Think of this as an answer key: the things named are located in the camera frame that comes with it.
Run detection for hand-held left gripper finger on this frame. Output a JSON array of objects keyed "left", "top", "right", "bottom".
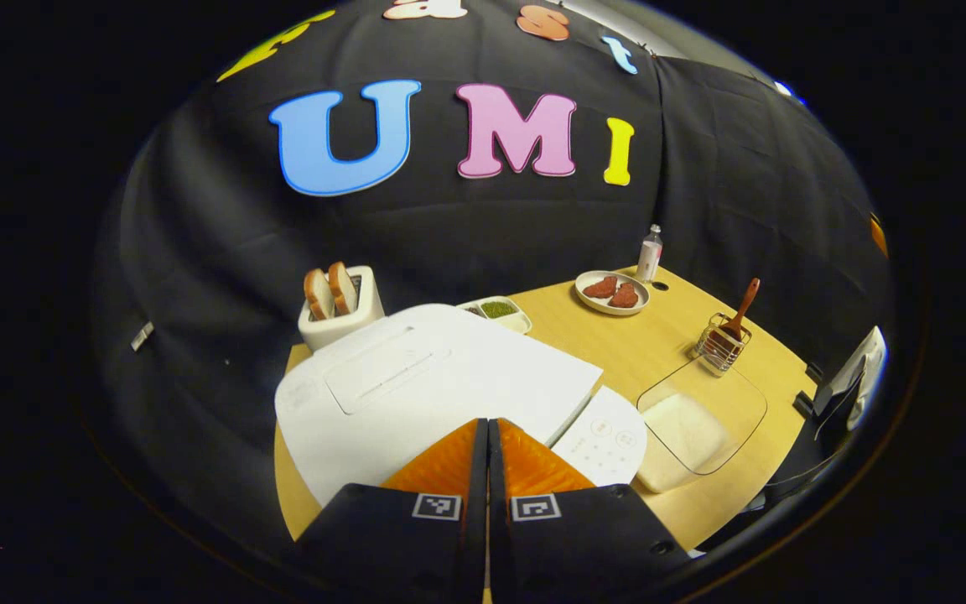
[
  {"left": 489, "top": 418, "right": 693, "bottom": 604},
  {"left": 294, "top": 418, "right": 490, "bottom": 604}
]

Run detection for white rice cooker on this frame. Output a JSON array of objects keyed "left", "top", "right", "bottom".
[{"left": 275, "top": 304, "right": 648, "bottom": 508}]

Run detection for brown wooden spoon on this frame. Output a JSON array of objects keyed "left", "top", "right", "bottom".
[{"left": 718, "top": 278, "right": 761, "bottom": 341}]

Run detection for metal wire chopstick holder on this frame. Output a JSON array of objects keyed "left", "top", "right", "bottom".
[{"left": 695, "top": 313, "right": 752, "bottom": 375}]

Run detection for clear container of white rice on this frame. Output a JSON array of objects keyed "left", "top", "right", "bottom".
[{"left": 636, "top": 357, "right": 768, "bottom": 494}]

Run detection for white and black device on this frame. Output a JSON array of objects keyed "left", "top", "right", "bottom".
[{"left": 810, "top": 325, "right": 888, "bottom": 433}]

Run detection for white divided bean dish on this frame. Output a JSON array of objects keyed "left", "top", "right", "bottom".
[{"left": 458, "top": 296, "right": 532, "bottom": 335}]

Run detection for small clear bottle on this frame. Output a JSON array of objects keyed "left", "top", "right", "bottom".
[{"left": 636, "top": 224, "right": 663, "bottom": 283}]

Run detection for white oval plate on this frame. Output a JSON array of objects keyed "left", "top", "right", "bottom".
[{"left": 575, "top": 269, "right": 650, "bottom": 316}]

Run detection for white toaster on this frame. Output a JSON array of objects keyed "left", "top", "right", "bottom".
[{"left": 298, "top": 265, "right": 386, "bottom": 351}]

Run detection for toasted bread slice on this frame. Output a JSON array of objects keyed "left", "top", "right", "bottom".
[
  {"left": 304, "top": 268, "right": 335, "bottom": 321},
  {"left": 329, "top": 262, "right": 359, "bottom": 315}
]

